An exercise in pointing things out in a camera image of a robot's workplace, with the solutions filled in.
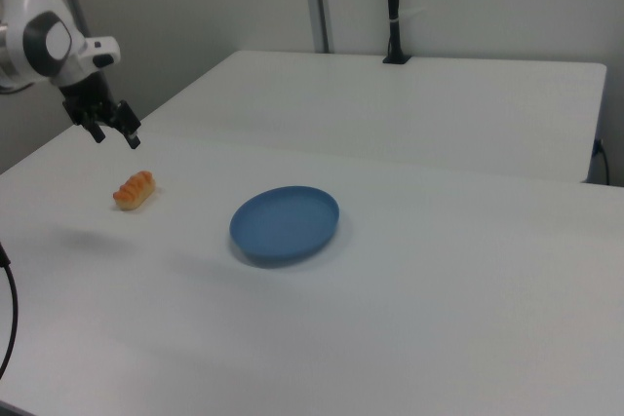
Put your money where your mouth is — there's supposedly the thick black cable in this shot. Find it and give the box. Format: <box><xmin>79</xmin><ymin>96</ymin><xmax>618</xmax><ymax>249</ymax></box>
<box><xmin>0</xmin><ymin>240</ymin><xmax>20</xmax><ymax>381</ymax></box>

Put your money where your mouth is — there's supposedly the orange striped toy bread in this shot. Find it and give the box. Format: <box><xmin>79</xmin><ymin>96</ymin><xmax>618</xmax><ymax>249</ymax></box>
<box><xmin>112</xmin><ymin>170</ymin><xmax>157</xmax><ymax>212</ymax></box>

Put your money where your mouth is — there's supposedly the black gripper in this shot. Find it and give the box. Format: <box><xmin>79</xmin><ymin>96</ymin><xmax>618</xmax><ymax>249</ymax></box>
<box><xmin>60</xmin><ymin>69</ymin><xmax>143</xmax><ymax>150</ymax></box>

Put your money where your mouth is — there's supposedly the black camera pole with clamp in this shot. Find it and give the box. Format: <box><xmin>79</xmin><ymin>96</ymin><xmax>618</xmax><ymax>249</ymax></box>
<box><xmin>381</xmin><ymin>0</ymin><xmax>413</xmax><ymax>65</ymax></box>

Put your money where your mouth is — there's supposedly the round blue plate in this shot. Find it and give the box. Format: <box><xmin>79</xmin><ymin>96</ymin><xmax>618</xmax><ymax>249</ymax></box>
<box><xmin>228</xmin><ymin>185</ymin><xmax>341</xmax><ymax>269</ymax></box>

